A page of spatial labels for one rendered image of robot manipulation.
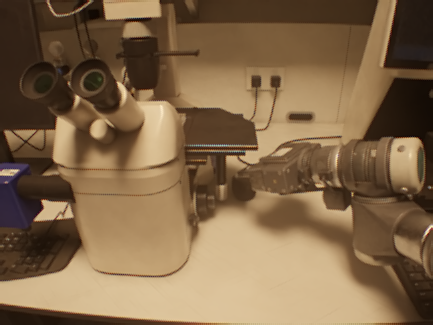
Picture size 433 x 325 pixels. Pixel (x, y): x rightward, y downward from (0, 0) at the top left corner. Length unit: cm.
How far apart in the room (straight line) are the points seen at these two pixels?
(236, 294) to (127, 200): 24
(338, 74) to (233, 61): 40
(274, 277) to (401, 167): 28
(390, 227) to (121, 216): 39
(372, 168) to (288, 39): 78
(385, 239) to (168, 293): 35
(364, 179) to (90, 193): 41
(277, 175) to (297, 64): 74
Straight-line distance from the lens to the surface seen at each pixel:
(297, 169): 52
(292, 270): 58
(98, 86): 35
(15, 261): 69
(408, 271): 63
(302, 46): 117
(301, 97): 121
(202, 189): 63
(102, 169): 45
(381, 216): 46
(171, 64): 78
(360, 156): 47
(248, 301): 53
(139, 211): 47
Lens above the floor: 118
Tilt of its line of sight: 28 degrees down
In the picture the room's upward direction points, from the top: 1 degrees counter-clockwise
